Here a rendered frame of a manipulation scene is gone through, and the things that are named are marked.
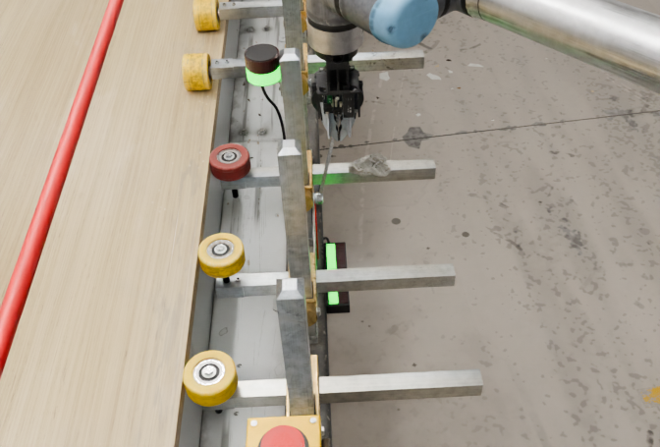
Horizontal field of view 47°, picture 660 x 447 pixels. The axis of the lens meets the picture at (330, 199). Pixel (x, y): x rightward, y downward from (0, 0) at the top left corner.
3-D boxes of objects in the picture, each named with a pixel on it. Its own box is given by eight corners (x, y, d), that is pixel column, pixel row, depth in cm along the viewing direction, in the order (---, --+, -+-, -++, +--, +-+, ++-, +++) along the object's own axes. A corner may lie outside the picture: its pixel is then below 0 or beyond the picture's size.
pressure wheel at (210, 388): (219, 379, 124) (209, 338, 116) (253, 407, 120) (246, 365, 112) (183, 414, 120) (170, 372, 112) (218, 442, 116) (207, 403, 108)
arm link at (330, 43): (305, 4, 121) (365, 1, 121) (307, 30, 125) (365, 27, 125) (306, 33, 115) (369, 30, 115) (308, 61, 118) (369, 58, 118)
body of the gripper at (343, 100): (316, 122, 126) (312, 61, 118) (315, 92, 132) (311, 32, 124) (361, 120, 126) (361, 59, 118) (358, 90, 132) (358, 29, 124)
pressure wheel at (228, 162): (255, 182, 159) (249, 139, 151) (253, 208, 153) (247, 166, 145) (217, 184, 159) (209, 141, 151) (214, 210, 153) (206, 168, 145)
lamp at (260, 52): (288, 139, 145) (279, 42, 130) (288, 158, 141) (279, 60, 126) (257, 140, 145) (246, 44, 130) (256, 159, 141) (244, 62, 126)
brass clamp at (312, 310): (319, 269, 143) (317, 251, 139) (321, 327, 133) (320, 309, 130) (287, 271, 143) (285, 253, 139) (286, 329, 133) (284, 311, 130)
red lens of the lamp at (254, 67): (280, 53, 132) (279, 42, 130) (280, 73, 127) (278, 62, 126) (246, 55, 132) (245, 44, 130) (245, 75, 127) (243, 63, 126)
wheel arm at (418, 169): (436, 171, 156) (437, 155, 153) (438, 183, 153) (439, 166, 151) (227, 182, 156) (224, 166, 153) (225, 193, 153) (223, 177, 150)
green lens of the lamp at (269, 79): (281, 65, 133) (280, 55, 132) (281, 84, 129) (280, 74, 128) (247, 67, 133) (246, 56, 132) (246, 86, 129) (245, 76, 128)
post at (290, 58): (312, 237, 162) (299, 44, 129) (312, 249, 160) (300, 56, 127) (297, 238, 162) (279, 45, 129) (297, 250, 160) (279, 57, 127)
